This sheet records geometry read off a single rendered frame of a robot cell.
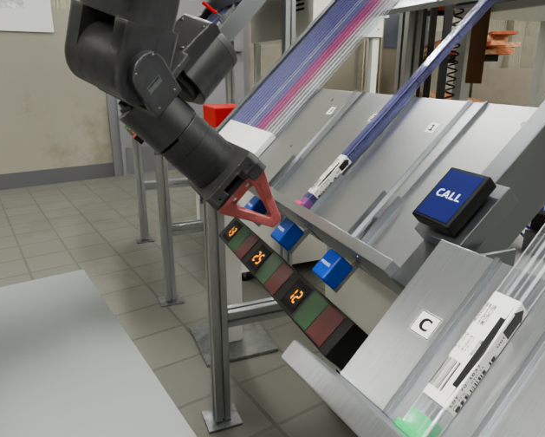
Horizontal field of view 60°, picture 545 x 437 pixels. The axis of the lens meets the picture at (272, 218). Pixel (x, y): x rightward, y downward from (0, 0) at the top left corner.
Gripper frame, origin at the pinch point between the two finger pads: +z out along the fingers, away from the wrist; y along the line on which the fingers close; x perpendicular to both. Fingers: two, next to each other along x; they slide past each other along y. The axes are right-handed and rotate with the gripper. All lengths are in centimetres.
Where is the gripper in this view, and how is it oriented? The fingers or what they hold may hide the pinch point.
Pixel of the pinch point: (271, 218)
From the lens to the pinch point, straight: 54.1
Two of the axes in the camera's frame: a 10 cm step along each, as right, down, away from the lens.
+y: -3.6, -2.7, 8.9
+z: 6.6, 6.0, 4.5
